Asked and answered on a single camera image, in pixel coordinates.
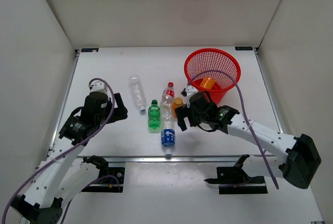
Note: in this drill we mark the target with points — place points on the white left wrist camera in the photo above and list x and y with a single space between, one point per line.
98 87

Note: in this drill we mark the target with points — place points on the clear bottle blue label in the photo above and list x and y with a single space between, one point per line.
167 132

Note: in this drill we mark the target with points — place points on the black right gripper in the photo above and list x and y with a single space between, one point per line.
184 111

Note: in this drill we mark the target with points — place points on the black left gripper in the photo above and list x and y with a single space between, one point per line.
120 112

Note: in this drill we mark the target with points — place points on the orange soda bottle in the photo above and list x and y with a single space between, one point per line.
178 102

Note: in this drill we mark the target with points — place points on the clear bottle white cap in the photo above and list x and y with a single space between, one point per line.
137 93

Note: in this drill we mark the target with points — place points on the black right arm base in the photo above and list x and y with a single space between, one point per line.
235 181

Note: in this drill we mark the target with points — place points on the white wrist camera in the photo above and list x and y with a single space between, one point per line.
98 87
189 91

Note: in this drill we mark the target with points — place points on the orange juice bottle gold cap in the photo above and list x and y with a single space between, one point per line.
207 83

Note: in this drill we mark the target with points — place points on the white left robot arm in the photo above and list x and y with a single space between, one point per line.
49 191

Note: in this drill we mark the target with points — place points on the green Sprite bottle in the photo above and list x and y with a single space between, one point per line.
154 116

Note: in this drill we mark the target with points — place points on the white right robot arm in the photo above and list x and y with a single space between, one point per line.
299 156

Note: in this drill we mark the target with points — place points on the aluminium table edge rail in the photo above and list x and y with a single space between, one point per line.
171 159

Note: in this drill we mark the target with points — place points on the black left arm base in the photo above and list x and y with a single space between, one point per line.
110 178

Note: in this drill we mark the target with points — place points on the clear bottle red label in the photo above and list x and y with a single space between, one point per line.
167 97

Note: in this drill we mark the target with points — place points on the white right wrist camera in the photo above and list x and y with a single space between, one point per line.
189 91

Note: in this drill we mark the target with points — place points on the red mesh plastic bin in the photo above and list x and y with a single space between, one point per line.
213 63

